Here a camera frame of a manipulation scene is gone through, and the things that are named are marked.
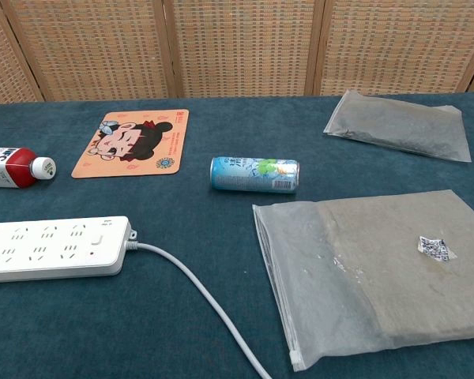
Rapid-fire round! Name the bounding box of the white power strip cable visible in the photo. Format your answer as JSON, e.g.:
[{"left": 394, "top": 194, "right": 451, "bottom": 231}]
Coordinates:
[{"left": 125, "top": 241, "right": 273, "bottom": 379}]

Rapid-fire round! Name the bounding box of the large frosted zip bag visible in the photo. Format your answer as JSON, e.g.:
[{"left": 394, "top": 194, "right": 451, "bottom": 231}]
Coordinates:
[{"left": 252, "top": 189, "right": 474, "bottom": 373}]

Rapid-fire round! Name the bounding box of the orange cartoon mouse pad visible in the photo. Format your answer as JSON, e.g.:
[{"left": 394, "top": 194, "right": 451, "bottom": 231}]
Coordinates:
[{"left": 70, "top": 109, "right": 190, "bottom": 180}]

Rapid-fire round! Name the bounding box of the blue tablecloth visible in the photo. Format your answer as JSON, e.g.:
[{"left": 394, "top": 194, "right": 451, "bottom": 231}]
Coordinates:
[{"left": 0, "top": 92, "right": 474, "bottom": 379}]

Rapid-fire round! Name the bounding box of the white power strip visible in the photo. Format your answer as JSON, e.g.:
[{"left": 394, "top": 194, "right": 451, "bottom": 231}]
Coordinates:
[{"left": 0, "top": 215, "right": 139, "bottom": 284}]

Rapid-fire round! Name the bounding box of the light blue drink can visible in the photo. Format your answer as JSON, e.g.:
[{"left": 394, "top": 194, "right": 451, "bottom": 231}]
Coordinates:
[{"left": 209, "top": 156, "right": 301, "bottom": 195}]

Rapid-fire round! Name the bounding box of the red juice bottle white cap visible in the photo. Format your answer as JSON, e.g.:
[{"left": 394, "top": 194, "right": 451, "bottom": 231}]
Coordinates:
[{"left": 0, "top": 147, "right": 58, "bottom": 190}]

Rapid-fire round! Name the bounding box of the QR code sticker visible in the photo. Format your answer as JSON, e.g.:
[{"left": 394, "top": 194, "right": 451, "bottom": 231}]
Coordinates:
[{"left": 418, "top": 235, "right": 458, "bottom": 262}]

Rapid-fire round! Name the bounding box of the small frosted zip bag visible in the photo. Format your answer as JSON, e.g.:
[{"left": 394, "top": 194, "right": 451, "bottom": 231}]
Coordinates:
[{"left": 323, "top": 89, "right": 472, "bottom": 163}]

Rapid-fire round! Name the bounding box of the woven bamboo folding screen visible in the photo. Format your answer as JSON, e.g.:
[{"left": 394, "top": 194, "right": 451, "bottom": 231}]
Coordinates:
[{"left": 0, "top": 0, "right": 474, "bottom": 107}]

